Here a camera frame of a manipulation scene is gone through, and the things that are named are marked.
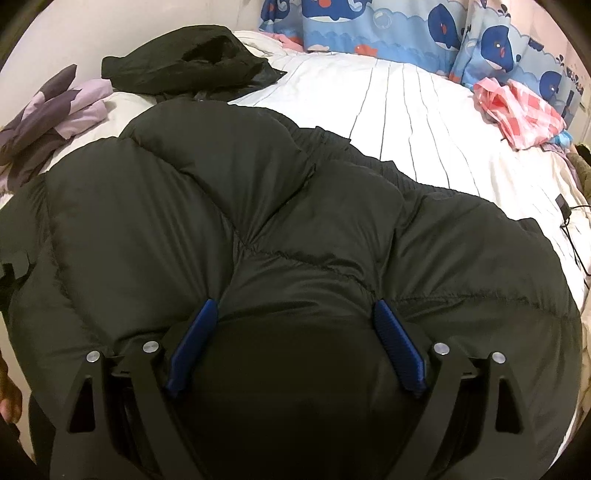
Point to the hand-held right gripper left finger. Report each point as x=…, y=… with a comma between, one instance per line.
x=194, y=344

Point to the plain pink cloth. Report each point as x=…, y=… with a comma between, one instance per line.
x=288, y=42

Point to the white striped bed sheet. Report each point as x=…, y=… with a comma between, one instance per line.
x=406, y=110

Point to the person's left forearm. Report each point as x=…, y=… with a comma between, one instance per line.
x=9, y=392

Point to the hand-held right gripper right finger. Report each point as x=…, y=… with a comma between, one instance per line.
x=397, y=344

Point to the pink checked cloth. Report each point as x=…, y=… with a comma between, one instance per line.
x=521, y=113

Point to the purple patterned cloth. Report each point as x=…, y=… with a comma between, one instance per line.
x=51, y=115

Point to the black puffer jacket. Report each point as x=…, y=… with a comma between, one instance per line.
x=295, y=221

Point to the olive cloth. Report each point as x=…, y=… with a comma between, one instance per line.
x=581, y=161

